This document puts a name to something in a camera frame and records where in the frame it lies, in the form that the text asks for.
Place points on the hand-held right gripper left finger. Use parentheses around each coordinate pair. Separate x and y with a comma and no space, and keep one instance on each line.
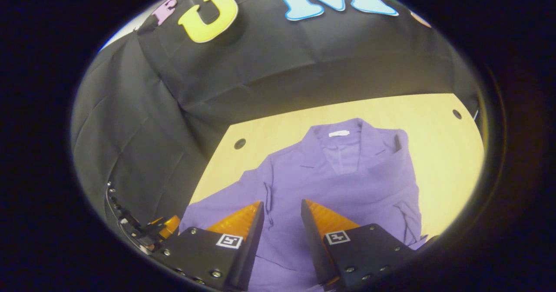
(247,248)

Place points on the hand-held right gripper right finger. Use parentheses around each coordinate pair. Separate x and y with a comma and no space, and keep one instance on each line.
(315,248)

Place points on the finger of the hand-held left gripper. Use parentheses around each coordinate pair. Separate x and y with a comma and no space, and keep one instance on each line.
(170,226)

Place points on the purple jacket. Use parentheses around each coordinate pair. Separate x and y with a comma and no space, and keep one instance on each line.
(347,183)

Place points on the black backdrop cloth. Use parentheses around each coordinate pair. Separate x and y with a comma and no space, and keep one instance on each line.
(243,70)

